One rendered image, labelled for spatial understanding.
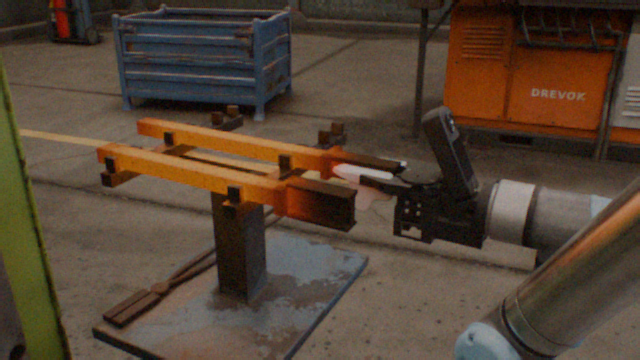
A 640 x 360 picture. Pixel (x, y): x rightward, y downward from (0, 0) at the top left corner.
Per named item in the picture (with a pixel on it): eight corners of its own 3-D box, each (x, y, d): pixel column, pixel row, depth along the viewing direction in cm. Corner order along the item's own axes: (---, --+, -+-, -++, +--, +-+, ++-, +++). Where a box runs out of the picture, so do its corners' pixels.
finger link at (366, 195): (324, 208, 75) (389, 221, 71) (325, 167, 72) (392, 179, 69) (334, 199, 77) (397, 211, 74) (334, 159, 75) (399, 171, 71)
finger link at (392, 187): (355, 189, 70) (422, 201, 66) (355, 177, 69) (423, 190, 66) (368, 175, 74) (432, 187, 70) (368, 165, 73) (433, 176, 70)
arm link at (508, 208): (528, 199, 61) (538, 174, 67) (486, 191, 63) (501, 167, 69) (518, 257, 64) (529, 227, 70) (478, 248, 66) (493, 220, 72)
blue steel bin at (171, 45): (294, 93, 471) (293, 7, 442) (263, 120, 401) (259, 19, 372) (170, 85, 499) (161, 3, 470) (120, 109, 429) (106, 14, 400)
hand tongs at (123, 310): (309, 186, 132) (309, 182, 131) (324, 190, 130) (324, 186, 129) (103, 319, 86) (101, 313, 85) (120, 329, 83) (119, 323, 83)
